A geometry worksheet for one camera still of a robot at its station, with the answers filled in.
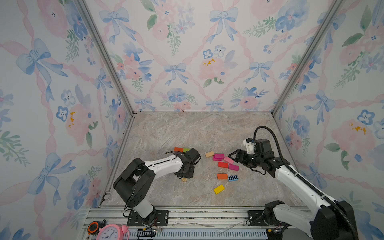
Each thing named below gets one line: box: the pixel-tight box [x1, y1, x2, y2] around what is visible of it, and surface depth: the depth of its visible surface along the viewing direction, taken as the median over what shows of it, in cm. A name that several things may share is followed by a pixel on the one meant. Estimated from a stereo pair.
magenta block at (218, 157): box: [212, 153, 225, 162], surface depth 97 cm
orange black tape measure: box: [87, 219, 107, 235], surface depth 70 cm
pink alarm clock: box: [96, 224, 130, 240], surface depth 70 cm
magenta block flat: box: [228, 164, 240, 172], surface depth 92 cm
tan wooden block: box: [205, 151, 215, 158], surface depth 99 cm
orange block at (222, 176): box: [217, 174, 228, 180], surface depth 91 cm
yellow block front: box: [213, 184, 226, 195], surface depth 85 cm
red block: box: [218, 161, 229, 169], surface depth 94 cm
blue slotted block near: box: [228, 175, 239, 182], surface depth 87 cm
